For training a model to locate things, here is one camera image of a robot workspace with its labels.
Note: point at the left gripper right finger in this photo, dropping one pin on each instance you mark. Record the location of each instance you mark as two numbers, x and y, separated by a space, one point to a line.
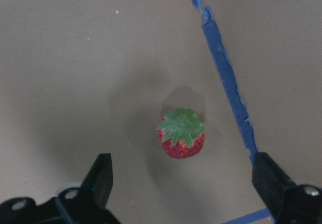
287 201

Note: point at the red strawberry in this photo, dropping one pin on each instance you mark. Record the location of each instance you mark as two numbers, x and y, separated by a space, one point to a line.
181 133

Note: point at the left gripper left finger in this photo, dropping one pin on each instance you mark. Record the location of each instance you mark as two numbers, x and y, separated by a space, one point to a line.
83 204

